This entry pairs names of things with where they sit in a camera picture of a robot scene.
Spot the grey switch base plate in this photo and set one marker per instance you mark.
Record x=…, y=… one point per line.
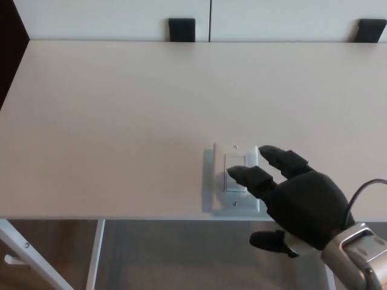
x=207, y=181

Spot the white rocker light switch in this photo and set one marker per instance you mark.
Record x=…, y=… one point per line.
x=219, y=169

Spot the white metal table leg frame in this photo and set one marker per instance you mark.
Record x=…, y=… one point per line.
x=33, y=259

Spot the white cabinet door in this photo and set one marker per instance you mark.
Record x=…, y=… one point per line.
x=106, y=18
x=287, y=18

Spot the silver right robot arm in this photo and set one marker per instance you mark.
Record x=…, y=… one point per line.
x=356, y=259

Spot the white table side hook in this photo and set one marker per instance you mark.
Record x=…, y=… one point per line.
x=15, y=259

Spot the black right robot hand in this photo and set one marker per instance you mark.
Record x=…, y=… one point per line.
x=308, y=205

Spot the right black clamp bracket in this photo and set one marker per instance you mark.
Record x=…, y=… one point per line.
x=369, y=31

